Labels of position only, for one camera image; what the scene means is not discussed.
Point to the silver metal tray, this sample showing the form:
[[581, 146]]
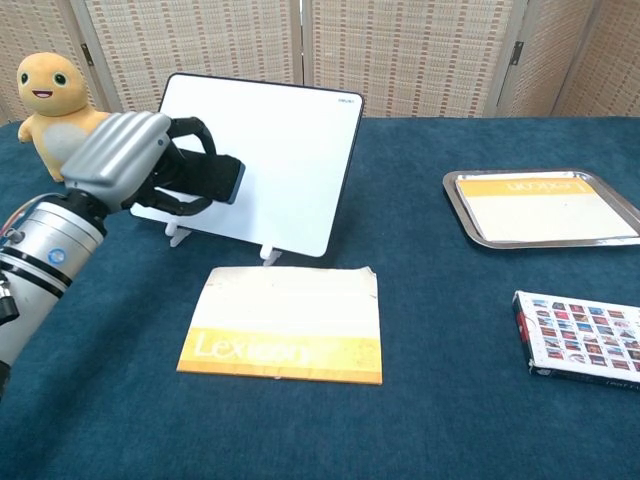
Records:
[[462, 200]]

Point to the blue carpet table cover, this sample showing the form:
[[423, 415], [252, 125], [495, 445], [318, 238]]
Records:
[[320, 430]]

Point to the orange plush dinosaur toy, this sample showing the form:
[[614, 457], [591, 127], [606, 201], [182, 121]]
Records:
[[47, 87]]

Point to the book with photo grid cover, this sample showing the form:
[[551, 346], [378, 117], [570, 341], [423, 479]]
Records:
[[585, 335]]

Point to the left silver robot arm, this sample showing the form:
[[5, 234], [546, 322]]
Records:
[[40, 265]]

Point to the black blue eraser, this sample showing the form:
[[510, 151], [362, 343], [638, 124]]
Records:
[[220, 177]]

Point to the yellow white Lexicon book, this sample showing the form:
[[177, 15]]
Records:
[[285, 320], [540, 205]]

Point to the white board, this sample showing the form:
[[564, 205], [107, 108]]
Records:
[[295, 165]]

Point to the woven folding screen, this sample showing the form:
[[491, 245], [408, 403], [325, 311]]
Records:
[[320, 50]]

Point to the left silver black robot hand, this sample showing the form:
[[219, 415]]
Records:
[[120, 155]]

